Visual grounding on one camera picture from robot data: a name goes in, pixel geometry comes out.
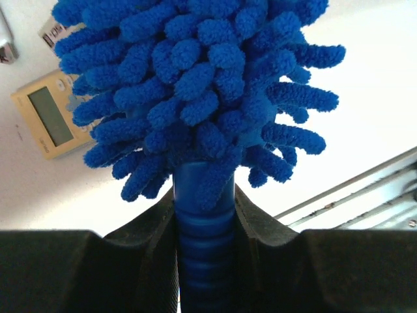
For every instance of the blue microfiber duster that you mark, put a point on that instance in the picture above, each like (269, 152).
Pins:
(190, 91)

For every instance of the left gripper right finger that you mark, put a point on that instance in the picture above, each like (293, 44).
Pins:
(280, 270)

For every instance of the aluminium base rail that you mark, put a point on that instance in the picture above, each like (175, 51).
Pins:
(382, 198)

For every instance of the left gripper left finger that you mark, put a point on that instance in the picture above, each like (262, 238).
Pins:
(132, 269)

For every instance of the yellow grey calculator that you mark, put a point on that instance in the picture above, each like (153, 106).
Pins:
(47, 105)

